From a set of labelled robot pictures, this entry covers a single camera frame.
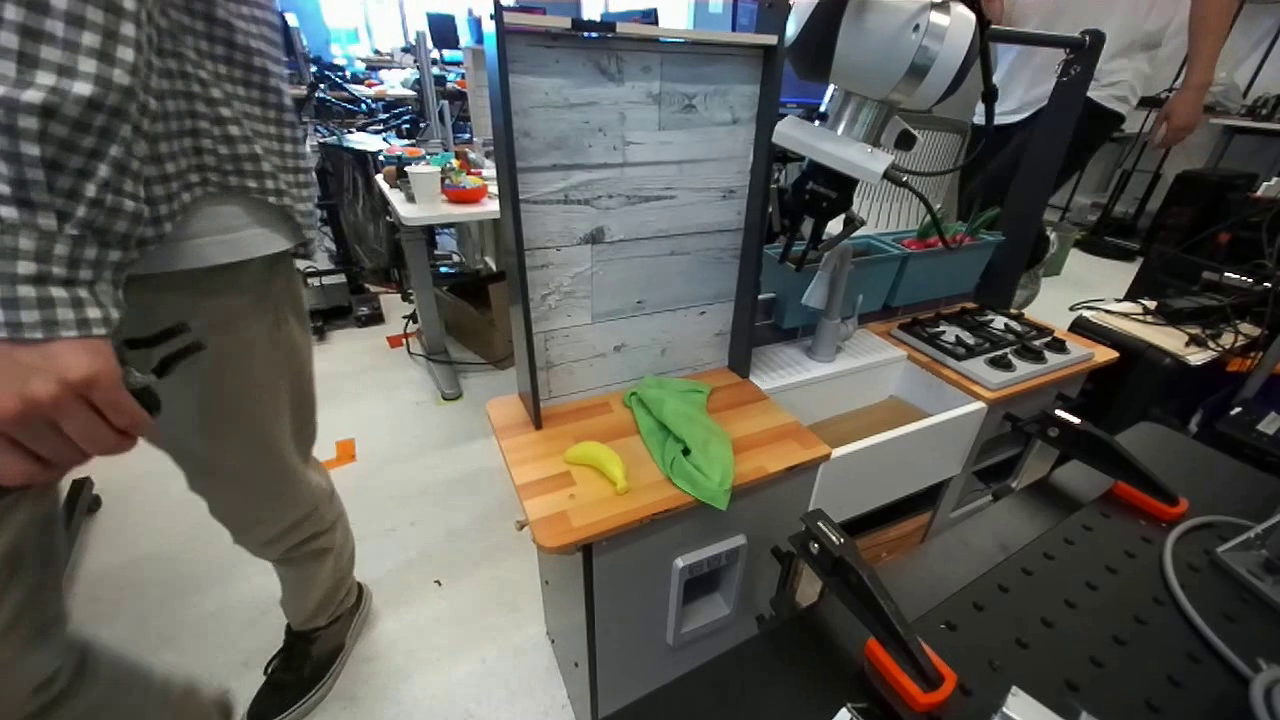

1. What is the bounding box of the grey wood backsplash panel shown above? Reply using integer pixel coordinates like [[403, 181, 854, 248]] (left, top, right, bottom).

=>
[[497, 13, 776, 423]]

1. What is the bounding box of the grey cable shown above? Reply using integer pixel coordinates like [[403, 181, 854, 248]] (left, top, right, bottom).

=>
[[1159, 512, 1280, 720]]

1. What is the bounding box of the toy stove top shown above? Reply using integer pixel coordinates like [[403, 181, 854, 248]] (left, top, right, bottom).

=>
[[893, 308, 1093, 394]]

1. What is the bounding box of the orange black clamp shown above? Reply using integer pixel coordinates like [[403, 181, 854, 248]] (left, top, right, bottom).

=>
[[773, 508, 959, 720], [1011, 407, 1188, 523]]

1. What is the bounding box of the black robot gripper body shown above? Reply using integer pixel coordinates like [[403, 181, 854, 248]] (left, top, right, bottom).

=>
[[779, 160, 857, 270]]

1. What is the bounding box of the person's hand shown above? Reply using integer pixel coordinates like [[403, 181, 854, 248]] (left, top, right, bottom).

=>
[[0, 341, 153, 491]]

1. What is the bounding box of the blue plastic bin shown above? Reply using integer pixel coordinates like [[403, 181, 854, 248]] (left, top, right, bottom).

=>
[[761, 233, 1002, 332]]

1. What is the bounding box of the grey toy tap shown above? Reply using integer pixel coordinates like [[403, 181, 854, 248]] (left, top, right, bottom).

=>
[[807, 246, 857, 363]]

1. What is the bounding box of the black perforated table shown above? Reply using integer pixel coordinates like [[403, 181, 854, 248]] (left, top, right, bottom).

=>
[[610, 423, 1280, 720]]

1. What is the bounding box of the green cloth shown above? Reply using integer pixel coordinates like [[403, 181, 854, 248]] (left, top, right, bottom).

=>
[[626, 375, 737, 512]]

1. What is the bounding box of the person in plaid shirt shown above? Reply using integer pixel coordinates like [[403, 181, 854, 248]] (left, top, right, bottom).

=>
[[0, 0, 370, 720]]

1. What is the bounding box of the white toy sink basin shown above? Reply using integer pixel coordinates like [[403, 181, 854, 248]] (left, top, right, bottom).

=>
[[753, 332, 988, 519]]

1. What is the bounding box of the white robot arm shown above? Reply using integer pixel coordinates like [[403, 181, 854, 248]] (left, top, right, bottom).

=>
[[773, 0, 979, 270]]

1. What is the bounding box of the person in white shirt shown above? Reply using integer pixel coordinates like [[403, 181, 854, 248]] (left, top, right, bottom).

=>
[[959, 0, 1243, 306]]

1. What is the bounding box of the white desk with items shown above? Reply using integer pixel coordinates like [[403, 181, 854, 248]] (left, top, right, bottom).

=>
[[378, 178, 499, 402]]

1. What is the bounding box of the wooden countertop play kitchen cabinet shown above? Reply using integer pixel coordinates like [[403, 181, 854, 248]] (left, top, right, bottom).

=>
[[488, 370, 833, 720]]

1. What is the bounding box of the yellow toy banana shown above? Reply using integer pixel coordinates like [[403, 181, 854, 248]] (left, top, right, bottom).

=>
[[565, 442, 627, 491]]

